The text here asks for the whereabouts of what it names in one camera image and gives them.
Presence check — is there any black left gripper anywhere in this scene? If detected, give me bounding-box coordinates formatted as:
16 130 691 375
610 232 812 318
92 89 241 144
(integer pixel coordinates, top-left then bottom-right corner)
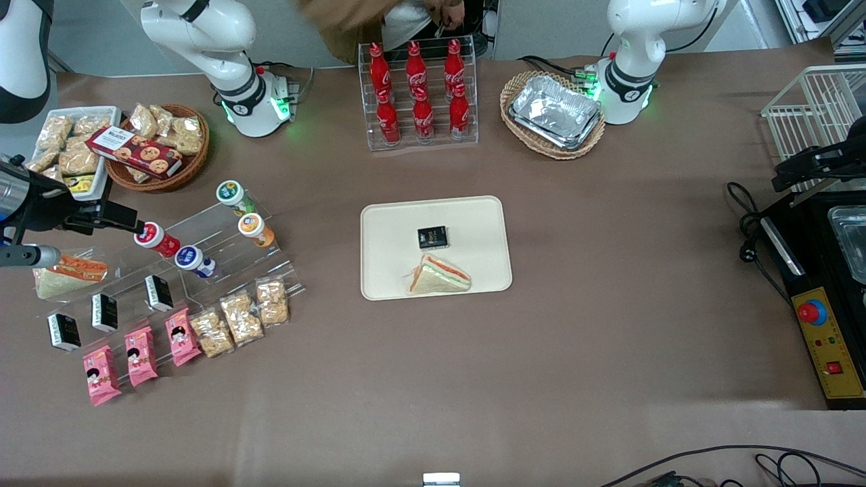
773 134 866 195

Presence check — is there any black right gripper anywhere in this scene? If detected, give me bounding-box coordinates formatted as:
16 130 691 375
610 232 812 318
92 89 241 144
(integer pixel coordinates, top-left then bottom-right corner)
19 164 145 236

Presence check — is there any red gum bottle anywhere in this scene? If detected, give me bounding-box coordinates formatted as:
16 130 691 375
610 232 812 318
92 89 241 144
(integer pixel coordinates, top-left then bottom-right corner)
133 221 182 259

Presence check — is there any blue gum bottle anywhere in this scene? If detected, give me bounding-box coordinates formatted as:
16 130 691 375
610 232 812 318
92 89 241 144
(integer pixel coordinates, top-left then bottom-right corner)
175 245 219 281

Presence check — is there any green gum bottle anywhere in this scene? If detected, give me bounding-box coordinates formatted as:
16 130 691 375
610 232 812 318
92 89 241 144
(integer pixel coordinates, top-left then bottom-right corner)
216 179 256 218

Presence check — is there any orange gum bottle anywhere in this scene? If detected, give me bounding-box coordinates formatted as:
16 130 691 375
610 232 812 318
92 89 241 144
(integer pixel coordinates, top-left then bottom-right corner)
237 212 276 249

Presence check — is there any aluminium foil tray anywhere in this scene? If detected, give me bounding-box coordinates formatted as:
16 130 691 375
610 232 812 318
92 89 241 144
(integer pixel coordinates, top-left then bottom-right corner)
507 74 603 152

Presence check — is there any cream plastic tray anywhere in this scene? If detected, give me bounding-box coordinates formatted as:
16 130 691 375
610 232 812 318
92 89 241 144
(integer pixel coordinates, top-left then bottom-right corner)
360 195 513 302

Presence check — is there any silver machine lever bar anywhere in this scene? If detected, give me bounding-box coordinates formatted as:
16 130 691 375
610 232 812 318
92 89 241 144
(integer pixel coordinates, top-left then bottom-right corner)
788 181 838 208

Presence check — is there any red cookie box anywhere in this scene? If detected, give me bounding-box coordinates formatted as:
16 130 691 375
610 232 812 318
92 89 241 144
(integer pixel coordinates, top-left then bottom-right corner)
86 126 184 181

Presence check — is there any wrapped triangle sandwich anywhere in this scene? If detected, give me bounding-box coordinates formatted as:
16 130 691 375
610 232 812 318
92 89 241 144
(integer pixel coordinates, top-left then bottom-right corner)
34 254 109 301
408 254 472 296

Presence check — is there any steel food container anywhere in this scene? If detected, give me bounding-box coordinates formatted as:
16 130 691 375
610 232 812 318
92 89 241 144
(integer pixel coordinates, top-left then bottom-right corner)
828 206 866 285

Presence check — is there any wicker basket with snacks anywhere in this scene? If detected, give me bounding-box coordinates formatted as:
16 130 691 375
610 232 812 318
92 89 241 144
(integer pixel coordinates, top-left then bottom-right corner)
105 103 210 193

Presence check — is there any white plastic bin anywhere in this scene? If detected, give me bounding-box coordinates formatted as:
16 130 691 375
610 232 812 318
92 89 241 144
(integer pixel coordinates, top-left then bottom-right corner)
26 106 122 202

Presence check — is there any clear acrylic stepped display stand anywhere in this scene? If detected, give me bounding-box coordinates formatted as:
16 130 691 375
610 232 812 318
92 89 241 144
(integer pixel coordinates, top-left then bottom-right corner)
37 198 306 354

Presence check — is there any black sealing machine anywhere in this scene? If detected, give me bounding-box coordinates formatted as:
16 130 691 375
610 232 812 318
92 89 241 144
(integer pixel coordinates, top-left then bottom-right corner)
758 191 866 411

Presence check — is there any pink snack packet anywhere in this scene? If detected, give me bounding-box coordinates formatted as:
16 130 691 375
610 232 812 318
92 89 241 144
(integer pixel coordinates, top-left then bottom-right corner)
164 308 202 368
83 345 123 407
124 325 159 388

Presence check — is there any red cola bottle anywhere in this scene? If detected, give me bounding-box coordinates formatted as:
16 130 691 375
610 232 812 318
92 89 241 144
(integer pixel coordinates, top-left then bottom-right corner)
449 83 471 139
369 42 393 95
376 90 401 145
443 38 467 90
413 88 436 142
405 41 428 94

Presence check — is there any wicker basket with foil trays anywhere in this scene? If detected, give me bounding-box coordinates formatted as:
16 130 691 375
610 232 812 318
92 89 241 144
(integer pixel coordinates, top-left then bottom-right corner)
499 70 607 162

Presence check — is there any person in brown jacket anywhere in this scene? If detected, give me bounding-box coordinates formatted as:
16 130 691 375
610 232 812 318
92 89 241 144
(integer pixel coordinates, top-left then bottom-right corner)
296 0 469 66

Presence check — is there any clear acrylic bottle rack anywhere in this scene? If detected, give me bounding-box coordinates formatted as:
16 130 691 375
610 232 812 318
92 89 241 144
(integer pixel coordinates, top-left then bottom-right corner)
357 35 480 152

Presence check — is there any white wire basket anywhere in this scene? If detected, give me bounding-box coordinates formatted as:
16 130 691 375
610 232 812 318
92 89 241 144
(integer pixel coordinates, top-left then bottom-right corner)
760 64 866 195

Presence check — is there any silver machine handle bar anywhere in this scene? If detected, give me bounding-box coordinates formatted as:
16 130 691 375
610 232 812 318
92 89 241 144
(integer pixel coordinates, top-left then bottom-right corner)
760 216 806 277

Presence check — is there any black machine power cable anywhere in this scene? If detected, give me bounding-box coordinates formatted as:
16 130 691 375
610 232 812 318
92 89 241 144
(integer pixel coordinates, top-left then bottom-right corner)
727 181 791 304

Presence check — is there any aluminium frame shelf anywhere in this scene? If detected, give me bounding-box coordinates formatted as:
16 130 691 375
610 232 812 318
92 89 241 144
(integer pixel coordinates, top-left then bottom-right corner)
775 0 866 56

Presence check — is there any grey arm base cable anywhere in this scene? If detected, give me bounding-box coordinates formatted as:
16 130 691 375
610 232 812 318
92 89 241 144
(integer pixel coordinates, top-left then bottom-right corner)
254 61 316 103

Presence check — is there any black arm base cable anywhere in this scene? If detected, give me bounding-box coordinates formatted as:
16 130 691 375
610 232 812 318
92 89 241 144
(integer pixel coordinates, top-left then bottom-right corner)
518 55 596 85

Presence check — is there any black looped cable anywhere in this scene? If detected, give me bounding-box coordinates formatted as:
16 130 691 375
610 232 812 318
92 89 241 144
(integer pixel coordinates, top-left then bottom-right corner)
754 452 823 487

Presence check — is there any black floor cable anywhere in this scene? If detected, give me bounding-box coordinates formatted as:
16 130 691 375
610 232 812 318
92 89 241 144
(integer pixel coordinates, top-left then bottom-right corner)
599 444 866 487

